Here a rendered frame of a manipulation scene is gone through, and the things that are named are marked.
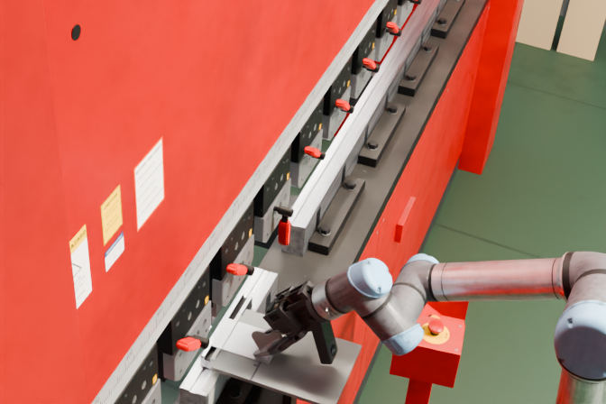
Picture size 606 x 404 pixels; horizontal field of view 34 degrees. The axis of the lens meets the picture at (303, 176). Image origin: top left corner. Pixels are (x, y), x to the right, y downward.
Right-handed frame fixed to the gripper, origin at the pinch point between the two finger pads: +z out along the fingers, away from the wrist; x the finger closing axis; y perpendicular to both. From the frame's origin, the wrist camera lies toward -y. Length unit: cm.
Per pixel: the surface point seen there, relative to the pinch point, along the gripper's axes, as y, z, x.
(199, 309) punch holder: 21.3, -16.1, 19.8
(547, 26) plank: -74, 54, -337
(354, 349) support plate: -13.5, -10.7, -6.7
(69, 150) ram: 59, -59, 54
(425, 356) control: -38, 1, -34
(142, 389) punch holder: 22.3, -17.1, 40.7
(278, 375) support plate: -4.4, -2.8, 6.2
